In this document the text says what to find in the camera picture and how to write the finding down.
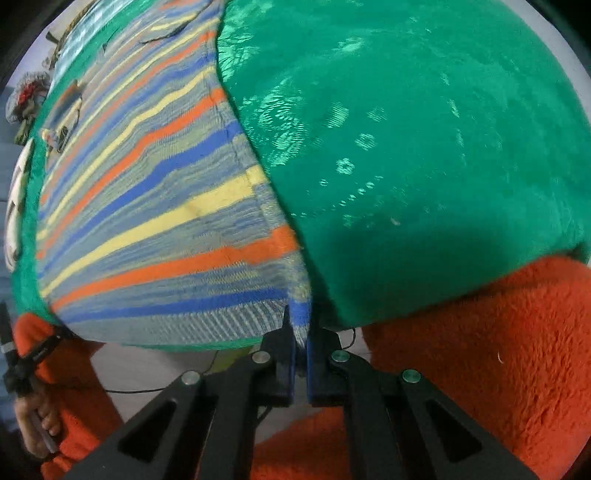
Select teal checked bed sheet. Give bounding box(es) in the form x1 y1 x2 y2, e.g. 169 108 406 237
49 1 121 89

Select patterned cream cushion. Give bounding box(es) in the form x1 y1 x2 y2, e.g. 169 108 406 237
4 138 34 273

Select striped knit sweater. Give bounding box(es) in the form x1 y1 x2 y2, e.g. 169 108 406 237
36 1 311 348

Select orange fleece blanket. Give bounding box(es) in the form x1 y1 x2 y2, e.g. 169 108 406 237
37 256 590 479

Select pile of clothes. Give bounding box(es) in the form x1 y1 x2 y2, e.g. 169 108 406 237
5 71 51 146

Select green floral bedspread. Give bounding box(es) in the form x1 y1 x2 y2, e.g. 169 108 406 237
12 1 590 329

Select person's left hand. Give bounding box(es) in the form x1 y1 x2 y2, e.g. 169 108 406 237
14 389 61 459

